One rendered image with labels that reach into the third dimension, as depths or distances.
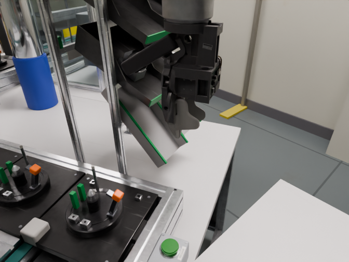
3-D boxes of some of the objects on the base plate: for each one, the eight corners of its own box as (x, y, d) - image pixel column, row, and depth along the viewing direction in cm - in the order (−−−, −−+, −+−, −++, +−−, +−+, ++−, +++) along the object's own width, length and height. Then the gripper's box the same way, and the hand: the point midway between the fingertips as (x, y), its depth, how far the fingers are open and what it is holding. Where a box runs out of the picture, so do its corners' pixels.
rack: (169, 138, 116) (166, -100, 74) (127, 194, 87) (83, -143, 45) (128, 128, 123) (104, -94, 80) (76, 178, 94) (-4, -129, 52)
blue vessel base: (64, 100, 148) (53, 52, 134) (43, 112, 136) (28, 61, 122) (43, 96, 153) (29, 50, 139) (21, 107, 141) (4, 57, 127)
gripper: (212, 28, 34) (203, 158, 45) (227, 17, 41) (215, 132, 52) (152, 23, 37) (158, 147, 48) (176, 14, 44) (175, 123, 55)
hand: (174, 130), depth 50 cm, fingers closed
